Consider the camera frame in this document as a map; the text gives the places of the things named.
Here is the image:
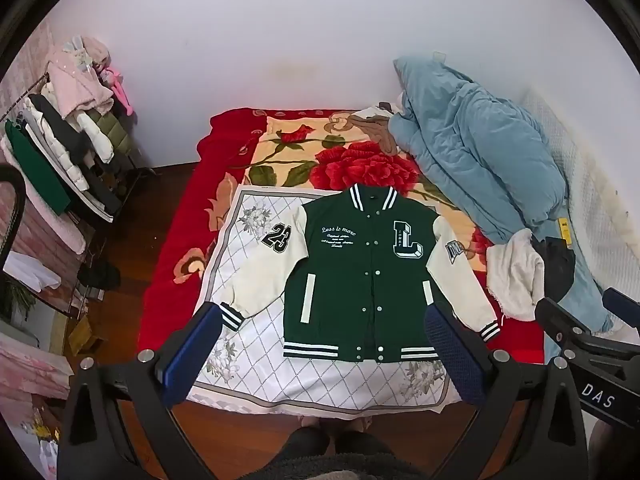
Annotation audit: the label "white bag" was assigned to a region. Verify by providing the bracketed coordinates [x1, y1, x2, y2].
[4, 251, 62, 291]

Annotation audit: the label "white checked floral mat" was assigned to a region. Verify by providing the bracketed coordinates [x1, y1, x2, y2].
[187, 185, 463, 416]

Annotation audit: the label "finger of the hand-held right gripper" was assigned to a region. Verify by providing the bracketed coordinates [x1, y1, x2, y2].
[536, 297, 640, 361]
[601, 287, 640, 317]

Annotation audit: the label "pink fleece cloth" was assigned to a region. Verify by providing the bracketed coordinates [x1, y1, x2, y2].
[0, 135, 87, 256]

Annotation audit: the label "black shoes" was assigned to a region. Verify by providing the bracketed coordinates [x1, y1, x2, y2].
[76, 260, 122, 292]

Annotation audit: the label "white puffer jacket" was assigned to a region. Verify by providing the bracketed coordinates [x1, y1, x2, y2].
[22, 95, 93, 192]

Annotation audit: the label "pink hanger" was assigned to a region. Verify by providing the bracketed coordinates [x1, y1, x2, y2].
[102, 66, 137, 117]

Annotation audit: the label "blue duvet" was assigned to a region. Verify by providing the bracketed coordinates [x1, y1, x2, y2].
[387, 54, 628, 363]

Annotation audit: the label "pink floral cloth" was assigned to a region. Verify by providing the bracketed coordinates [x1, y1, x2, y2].
[0, 332, 75, 403]

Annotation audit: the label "red floral blanket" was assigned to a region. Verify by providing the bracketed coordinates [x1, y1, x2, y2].
[137, 107, 547, 367]

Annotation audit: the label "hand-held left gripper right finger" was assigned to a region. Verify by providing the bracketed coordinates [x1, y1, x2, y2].
[424, 303, 589, 480]

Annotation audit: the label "black cloth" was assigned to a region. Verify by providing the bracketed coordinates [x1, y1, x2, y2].
[529, 235, 577, 306]

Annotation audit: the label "white quilted bedspread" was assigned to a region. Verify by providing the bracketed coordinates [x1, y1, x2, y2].
[519, 87, 640, 311]

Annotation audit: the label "green hanging garment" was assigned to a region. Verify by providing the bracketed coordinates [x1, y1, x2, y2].
[4, 119, 72, 217]

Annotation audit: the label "cardboard box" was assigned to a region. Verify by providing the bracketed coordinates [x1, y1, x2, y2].
[66, 317, 109, 357]

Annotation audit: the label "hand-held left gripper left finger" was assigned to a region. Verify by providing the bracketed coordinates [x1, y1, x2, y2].
[57, 303, 224, 480]

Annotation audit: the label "green varsity jacket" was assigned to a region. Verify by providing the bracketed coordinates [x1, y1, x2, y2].
[220, 185, 503, 364]

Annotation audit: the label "pink fuzzy garment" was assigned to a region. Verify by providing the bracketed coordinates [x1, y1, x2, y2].
[47, 35, 117, 117]

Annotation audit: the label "cream fleece cloth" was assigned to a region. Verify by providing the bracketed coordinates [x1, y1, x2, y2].
[485, 229, 547, 322]

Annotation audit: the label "black curved frame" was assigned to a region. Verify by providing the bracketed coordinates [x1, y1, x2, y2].
[0, 165, 27, 273]

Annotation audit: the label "metal clothes rack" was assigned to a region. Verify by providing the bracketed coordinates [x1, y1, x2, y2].
[0, 72, 158, 321]

